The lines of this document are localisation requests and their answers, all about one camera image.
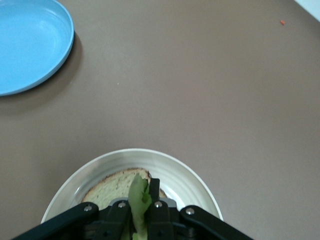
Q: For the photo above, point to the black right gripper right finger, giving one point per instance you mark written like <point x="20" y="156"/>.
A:
<point x="175" y="227"/>

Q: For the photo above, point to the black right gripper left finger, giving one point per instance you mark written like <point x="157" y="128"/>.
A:
<point x="75" y="225"/>

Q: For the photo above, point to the green lettuce leaf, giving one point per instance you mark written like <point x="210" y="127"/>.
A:
<point x="138" y="200"/>

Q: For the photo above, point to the square white bread slice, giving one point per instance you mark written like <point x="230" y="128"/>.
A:
<point x="112" y="190"/>

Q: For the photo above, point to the beige plate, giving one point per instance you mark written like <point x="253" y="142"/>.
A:
<point x="185" y="180"/>

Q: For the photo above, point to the blue plate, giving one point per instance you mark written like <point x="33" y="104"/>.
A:
<point x="32" y="45"/>

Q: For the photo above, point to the small orange crumb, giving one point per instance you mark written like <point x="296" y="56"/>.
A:
<point x="282" y="22"/>

